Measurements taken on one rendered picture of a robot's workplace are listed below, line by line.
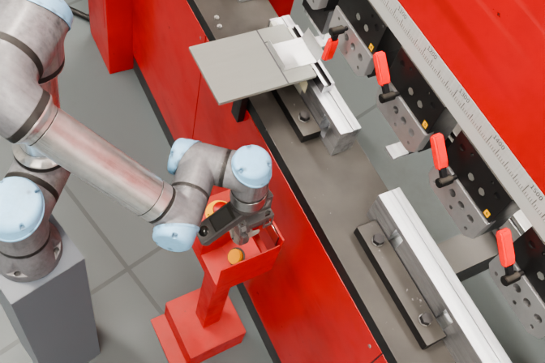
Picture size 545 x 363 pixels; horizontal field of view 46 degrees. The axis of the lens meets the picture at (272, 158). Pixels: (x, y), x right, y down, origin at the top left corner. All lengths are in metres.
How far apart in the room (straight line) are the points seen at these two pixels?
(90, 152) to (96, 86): 1.73
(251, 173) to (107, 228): 1.32
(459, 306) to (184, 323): 1.02
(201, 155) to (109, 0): 1.38
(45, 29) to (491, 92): 0.71
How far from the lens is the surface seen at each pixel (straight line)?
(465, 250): 1.61
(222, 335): 2.17
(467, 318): 1.44
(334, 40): 1.38
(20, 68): 1.03
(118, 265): 2.37
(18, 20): 1.07
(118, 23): 2.61
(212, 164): 1.20
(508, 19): 1.03
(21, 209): 1.35
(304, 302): 1.79
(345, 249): 1.50
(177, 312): 2.18
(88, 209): 2.47
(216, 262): 1.62
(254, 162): 1.18
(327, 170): 1.59
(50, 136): 1.05
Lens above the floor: 2.18
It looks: 56 degrees down
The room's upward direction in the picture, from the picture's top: 18 degrees clockwise
